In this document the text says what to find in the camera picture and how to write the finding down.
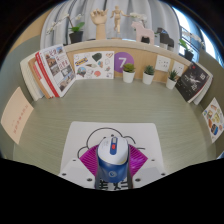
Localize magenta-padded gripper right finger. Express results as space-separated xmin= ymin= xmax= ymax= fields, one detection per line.
xmin=127 ymin=143 xmax=167 ymax=190

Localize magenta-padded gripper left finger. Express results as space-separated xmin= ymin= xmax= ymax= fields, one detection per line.
xmin=58 ymin=144 xmax=101 ymax=190

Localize blue and white computer mouse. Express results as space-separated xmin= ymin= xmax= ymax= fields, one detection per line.
xmin=96 ymin=135 xmax=130 ymax=184

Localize white cartoon-print mouse pad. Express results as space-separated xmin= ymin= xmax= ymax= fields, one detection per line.
xmin=59 ymin=121 xmax=165 ymax=191

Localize colourful illustrated book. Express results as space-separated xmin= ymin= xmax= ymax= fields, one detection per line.
xmin=202 ymin=97 xmax=224 ymax=144

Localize beige book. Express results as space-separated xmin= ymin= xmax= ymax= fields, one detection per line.
xmin=0 ymin=86 xmax=35 ymax=145

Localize small plant in white pot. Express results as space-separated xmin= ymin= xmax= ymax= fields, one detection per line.
xmin=142 ymin=64 xmax=156 ymax=86
xmin=165 ymin=69 xmax=179 ymax=91
xmin=121 ymin=62 xmax=137 ymax=84

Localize black-covered book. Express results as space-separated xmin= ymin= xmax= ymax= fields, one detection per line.
xmin=174 ymin=61 xmax=211 ymax=103

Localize brown-covered book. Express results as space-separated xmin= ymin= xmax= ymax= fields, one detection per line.
xmin=27 ymin=56 xmax=53 ymax=100

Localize red-spined picture magazine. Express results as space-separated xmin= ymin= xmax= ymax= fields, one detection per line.
xmin=34 ymin=44 xmax=77 ymax=98

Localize white books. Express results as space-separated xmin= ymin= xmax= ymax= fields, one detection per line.
xmin=19 ymin=53 xmax=44 ymax=102

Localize white illustrated sticker card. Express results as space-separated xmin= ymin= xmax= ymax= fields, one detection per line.
xmin=73 ymin=50 xmax=115 ymax=81

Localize green desk partition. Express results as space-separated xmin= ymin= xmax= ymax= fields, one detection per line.
xmin=0 ymin=34 xmax=43 ymax=158
xmin=196 ymin=49 xmax=224 ymax=158

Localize purple round number sign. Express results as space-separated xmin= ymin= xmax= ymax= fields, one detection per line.
xmin=113 ymin=52 xmax=135 ymax=74

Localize white orchid in black pot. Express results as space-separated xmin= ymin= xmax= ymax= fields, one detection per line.
xmin=45 ymin=13 xmax=86 ymax=45
xmin=129 ymin=12 xmax=148 ymax=26
xmin=178 ymin=38 xmax=195 ymax=62

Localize black wooden horse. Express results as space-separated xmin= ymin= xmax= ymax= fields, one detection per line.
xmin=154 ymin=27 xmax=175 ymax=50

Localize pink wooden horse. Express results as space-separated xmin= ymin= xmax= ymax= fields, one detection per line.
xmin=130 ymin=21 xmax=156 ymax=45

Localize dark-framed window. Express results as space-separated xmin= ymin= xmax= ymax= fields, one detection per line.
xmin=173 ymin=6 xmax=218 ymax=61

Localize wooden hand model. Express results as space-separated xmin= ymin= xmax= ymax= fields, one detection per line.
xmin=90 ymin=8 xmax=109 ymax=41

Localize grey curtain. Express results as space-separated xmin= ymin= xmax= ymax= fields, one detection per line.
xmin=39 ymin=0 xmax=176 ymax=51

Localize white wall socket plate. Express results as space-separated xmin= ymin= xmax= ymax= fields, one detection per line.
xmin=171 ymin=60 xmax=185 ymax=77
xmin=155 ymin=54 xmax=172 ymax=73

